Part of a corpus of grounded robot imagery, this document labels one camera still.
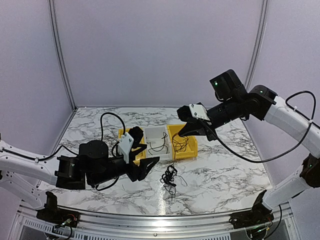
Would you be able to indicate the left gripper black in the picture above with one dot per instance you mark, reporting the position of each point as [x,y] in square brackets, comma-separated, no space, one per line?
[139,172]

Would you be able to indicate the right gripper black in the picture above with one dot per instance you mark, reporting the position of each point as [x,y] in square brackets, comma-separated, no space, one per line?
[197,129]

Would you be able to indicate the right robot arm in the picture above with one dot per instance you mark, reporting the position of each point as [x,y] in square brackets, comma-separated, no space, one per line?
[264,104]

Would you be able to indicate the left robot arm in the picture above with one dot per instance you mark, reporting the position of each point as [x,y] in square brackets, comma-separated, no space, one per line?
[15,163]

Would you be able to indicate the left yellow plastic bin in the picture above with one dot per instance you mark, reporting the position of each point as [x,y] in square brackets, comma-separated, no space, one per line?
[137,153]

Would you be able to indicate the yellow plastic bin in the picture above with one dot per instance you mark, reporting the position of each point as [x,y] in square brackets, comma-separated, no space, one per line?
[137,153]
[182,147]

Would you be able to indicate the right yellow plastic bin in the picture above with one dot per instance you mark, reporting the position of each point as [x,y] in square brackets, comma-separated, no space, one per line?
[182,147]

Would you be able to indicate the white translucent plastic bin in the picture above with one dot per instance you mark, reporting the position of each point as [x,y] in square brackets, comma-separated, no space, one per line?
[158,142]

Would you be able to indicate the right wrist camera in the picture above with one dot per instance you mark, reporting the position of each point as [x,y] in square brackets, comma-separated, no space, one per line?
[192,113]

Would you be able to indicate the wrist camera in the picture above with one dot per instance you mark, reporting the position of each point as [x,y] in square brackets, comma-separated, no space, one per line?
[126,141]
[192,113]

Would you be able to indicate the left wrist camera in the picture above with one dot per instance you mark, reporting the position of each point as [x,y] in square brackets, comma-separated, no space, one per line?
[126,141]

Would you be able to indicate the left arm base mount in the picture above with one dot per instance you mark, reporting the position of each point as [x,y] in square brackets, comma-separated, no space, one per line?
[59,216]

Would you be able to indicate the right corner post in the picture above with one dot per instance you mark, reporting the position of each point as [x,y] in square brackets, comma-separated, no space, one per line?
[258,42]

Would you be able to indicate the corner post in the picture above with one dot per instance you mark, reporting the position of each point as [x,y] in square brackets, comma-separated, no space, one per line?
[59,54]
[258,42]

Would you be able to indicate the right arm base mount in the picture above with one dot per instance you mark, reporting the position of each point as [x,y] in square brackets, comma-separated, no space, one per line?
[258,214]

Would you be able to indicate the aluminium frame rail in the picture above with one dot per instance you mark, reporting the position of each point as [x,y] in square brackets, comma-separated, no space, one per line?
[107,226]

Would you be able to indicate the left corner post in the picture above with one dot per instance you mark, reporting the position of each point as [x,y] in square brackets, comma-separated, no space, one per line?
[59,54]

